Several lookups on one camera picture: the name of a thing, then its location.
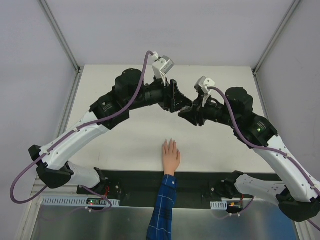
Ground clear glitter nail polish bottle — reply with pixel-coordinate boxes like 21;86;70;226
180;106;192;113

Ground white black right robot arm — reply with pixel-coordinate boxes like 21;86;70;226
178;87;320;223

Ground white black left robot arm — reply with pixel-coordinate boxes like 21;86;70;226
28;68;192;195

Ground blue plaid sleeve forearm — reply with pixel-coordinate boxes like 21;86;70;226
146;175;177;240

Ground mannequin hand with long nails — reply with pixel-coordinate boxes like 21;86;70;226
162;139;181;176

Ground shiny metal front plate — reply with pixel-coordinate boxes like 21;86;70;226
31;200;298;240

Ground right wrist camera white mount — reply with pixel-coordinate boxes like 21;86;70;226
194;76;216;107

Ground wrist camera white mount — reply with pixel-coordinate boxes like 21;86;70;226
194;76;216;107
152;51;175;86

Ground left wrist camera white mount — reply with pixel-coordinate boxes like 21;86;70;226
152;51;175;86

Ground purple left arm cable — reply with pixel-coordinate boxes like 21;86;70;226
9;50;159;213

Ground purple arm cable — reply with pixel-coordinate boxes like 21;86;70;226
9;50;159;213
209;87;320;231

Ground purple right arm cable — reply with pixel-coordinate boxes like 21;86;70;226
209;87;320;231

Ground right aluminium frame post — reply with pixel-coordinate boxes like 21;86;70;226
252;0;303;76

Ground aluminium frame post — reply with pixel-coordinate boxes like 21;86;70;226
252;0;303;76
38;0;85;75

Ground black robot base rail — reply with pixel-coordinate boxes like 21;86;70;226
76;169;276;210

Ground left aluminium frame post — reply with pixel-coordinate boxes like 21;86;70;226
38;0;85;75

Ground right white slotted cable duct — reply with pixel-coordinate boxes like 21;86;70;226
210;200;228;211

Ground white slotted cable duct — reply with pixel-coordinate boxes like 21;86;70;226
210;200;228;211
42;196;120;208

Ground left white slotted cable duct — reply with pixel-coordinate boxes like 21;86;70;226
42;196;120;208

